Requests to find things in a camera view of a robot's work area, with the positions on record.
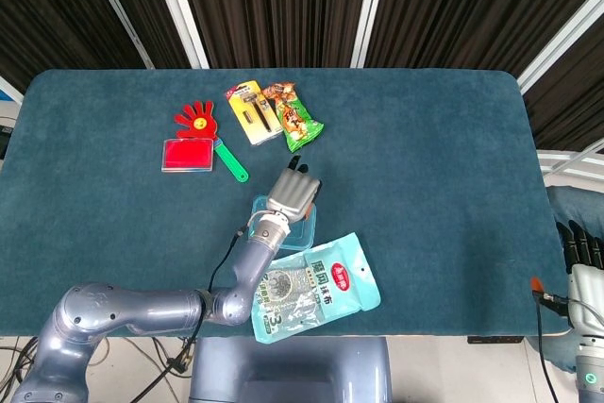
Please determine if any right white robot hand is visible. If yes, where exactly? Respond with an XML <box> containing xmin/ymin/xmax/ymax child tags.
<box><xmin>530</xmin><ymin>218</ymin><xmax>604</xmax><ymax>334</ymax></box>

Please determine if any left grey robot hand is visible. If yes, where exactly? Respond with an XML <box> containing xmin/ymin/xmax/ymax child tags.
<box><xmin>265</xmin><ymin>153</ymin><xmax>325</xmax><ymax>226</ymax></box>

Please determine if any blue translucent plastic lid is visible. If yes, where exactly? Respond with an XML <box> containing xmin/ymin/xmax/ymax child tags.
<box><xmin>251</xmin><ymin>193</ymin><xmax>318</xmax><ymax>252</ymax></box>

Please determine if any clear plastic container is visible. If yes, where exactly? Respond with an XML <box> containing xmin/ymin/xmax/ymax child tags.
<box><xmin>252</xmin><ymin>195</ymin><xmax>317</xmax><ymax>253</ymax></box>

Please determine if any green orange snack bag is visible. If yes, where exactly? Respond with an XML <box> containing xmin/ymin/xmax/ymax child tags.
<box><xmin>260</xmin><ymin>81</ymin><xmax>326</xmax><ymax>154</ymax></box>

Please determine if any yellow razor blister pack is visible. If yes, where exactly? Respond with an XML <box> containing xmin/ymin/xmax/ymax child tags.
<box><xmin>223</xmin><ymin>80</ymin><xmax>284</xmax><ymax>147</ymax></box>

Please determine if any person's blue jeans leg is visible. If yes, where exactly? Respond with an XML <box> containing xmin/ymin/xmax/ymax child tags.
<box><xmin>545</xmin><ymin>184</ymin><xmax>604</xmax><ymax>229</ymax></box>

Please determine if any teal cleaning cloth package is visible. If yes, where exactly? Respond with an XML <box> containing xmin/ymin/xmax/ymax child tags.
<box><xmin>248</xmin><ymin>231</ymin><xmax>382</xmax><ymax>344</ymax></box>

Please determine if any black table control panel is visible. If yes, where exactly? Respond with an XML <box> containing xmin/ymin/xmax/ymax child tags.
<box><xmin>466</xmin><ymin>335</ymin><xmax>525</xmax><ymax>345</ymax></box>

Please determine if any red ink pad case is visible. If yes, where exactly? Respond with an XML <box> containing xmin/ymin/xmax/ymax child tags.
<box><xmin>160</xmin><ymin>137</ymin><xmax>215</xmax><ymax>174</ymax></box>

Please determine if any teal velvet tablecloth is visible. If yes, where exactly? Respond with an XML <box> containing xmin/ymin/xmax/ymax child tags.
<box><xmin>0</xmin><ymin>67</ymin><xmax>573</xmax><ymax>339</ymax></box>

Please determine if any blue-grey robot torso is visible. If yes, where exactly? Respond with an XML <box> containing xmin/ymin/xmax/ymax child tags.
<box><xmin>188</xmin><ymin>336</ymin><xmax>394</xmax><ymax>403</ymax></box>

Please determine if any white blue-edged board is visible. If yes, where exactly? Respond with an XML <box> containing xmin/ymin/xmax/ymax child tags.
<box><xmin>0</xmin><ymin>75</ymin><xmax>25</xmax><ymax>105</ymax></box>

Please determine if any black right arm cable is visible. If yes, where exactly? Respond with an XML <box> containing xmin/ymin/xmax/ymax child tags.
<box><xmin>531</xmin><ymin>290</ymin><xmax>575</xmax><ymax>403</ymax></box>

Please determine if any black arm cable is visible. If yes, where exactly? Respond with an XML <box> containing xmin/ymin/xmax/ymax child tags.
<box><xmin>531</xmin><ymin>290</ymin><xmax>575</xmax><ymax>403</ymax></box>
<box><xmin>141</xmin><ymin>219</ymin><xmax>259</xmax><ymax>393</ymax></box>

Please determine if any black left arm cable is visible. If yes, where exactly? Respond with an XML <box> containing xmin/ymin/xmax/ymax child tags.
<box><xmin>141</xmin><ymin>219</ymin><xmax>259</xmax><ymax>393</ymax></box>

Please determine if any red hand clapper green handle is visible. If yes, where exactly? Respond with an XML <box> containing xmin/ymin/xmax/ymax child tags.
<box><xmin>173</xmin><ymin>99</ymin><xmax>250</xmax><ymax>184</ymax></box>

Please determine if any white metal frame rail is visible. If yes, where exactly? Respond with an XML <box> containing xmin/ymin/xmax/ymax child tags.
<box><xmin>536</xmin><ymin>138</ymin><xmax>604</xmax><ymax>174</ymax></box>

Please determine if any white partition post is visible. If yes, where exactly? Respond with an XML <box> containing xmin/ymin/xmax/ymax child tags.
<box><xmin>516</xmin><ymin>0</ymin><xmax>604</xmax><ymax>93</ymax></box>
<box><xmin>78</xmin><ymin>0</ymin><xmax>156</xmax><ymax>70</ymax></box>
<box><xmin>145</xmin><ymin>0</ymin><xmax>210</xmax><ymax>70</ymax></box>
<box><xmin>350</xmin><ymin>0</ymin><xmax>389</xmax><ymax>69</ymax></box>

